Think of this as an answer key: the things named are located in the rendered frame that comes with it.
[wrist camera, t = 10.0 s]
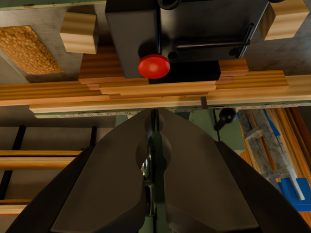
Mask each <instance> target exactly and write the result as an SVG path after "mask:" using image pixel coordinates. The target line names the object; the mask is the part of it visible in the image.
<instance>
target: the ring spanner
mask: <svg viewBox="0 0 311 233"><path fill-rule="evenodd" d="M195 1H208V0H174V1H173V2H170V3H166V2H164V1H163V0H156V2H157V5H158V6H159V7H160V8H162V9H164V10H173V9H175V8H176V7H177V6H178V5H179V4H180V3H181V2H195ZM268 1H269V2H271V3H280V2H283V1H285V0H268Z"/></svg>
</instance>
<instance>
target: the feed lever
mask: <svg viewBox="0 0 311 233"><path fill-rule="evenodd" d="M145 192H146V198H147V202H146V212H145V216H149V215H150V211H151V194H150V187H149V186H145Z"/></svg>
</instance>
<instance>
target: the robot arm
mask: <svg viewBox="0 0 311 233"><path fill-rule="evenodd" d="M156 124H157V132H160V134H161V135H162V150H163V157H164V158H165V159H166V160H167V161H168V163H169V165H168V167H167V169H166V170H165V172H164V175H163V176H164V194H165V208H166V220H167V224H168V226H169V227H170V228H171V229H172V230H174V231H176V232H177V233H311V228H310V227H309V225H308V224H307V223H306V221H305V220H304V219H303V217H302V216H301V215H300V214H299V212H298V211H297V210H296V209H295V208H294V207H293V206H292V205H291V203H290V202H289V201H288V200H287V199H286V198H285V197H284V196H283V195H282V194H281V193H280V192H279V191H278V190H277V189H276V188H275V187H274V186H273V185H272V184H271V183H270V182H268V181H267V180H266V179H265V178H264V177H263V176H262V175H261V174H260V173H259V172H257V171H256V170H255V169H254V168H253V167H252V166H251V165H249V164H248V163H247V162H246V161H245V160H244V159H243V158H241V157H240V156H239V155H238V154H237V153H236V152H235V151H233V150H232V149H231V148H230V147H229V146H228V145H227V144H225V143H224V142H223V141H216V140H215V139H214V138H212V137H211V136H210V135H209V134H208V133H207V132H205V131H204V130H203V129H202V128H200V127H199V126H197V125H195V124H194V123H192V122H190V121H188V120H186V119H184V118H182V117H180V116H179V115H177V114H175V113H173V112H171V111H169V110H167V109H165V108H163V107H160V108H158V109H153V108H147V109H144V110H142V111H141V112H139V113H137V114H136V115H134V116H132V117H131V118H129V119H128V120H126V121H124V122H123V123H121V124H120V125H118V126H116V127H115V128H114V129H112V130H111V131H110V132H109V133H107V134H106V135H105V136H104V137H103V138H102V139H100V140H99V141H98V142H97V143H96V144H95V145H94V146H93V147H86V148H85V149H84V150H83V151H82V152H81V153H80V154H79V155H78V156H77V157H76V158H74V159H73V160H72V161H71V162H70V163H69V164H68V165H67V166H66V167H65V168H64V169H63V170H62V171H61V172H60V173H59V174H58V175H57V176H56V177H55V178H54V179H52V180H51V181H50V182H49V183H48V184H47V185H46V186H45V187H44V188H43V189H42V190H41V191H40V192H39V193H38V194H37V195H36V196H35V197H34V198H33V199H32V200H31V201H30V202H29V203H28V205H27V206H26V207H25V208H24V209H23V210H22V211H21V213H20V214H19V215H18V216H17V218H16V219H15V220H14V221H13V223H12V224H11V225H10V227H9V228H8V229H7V231H6V232H5V233H136V232H137V231H139V230H140V229H141V228H142V227H143V225H144V222H145V212H146V202H147V198H146V192H145V185H144V178H143V172H142V171H141V168H142V165H143V163H144V162H145V160H146V159H147V158H148V157H149V148H148V139H149V137H150V136H151V135H152V133H153V132H155V126H156Z"/></svg>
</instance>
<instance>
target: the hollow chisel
mask: <svg viewBox="0 0 311 233"><path fill-rule="evenodd" d="M200 101H201V107H202V109H208V106H207V101H206V97H201V99H200Z"/></svg>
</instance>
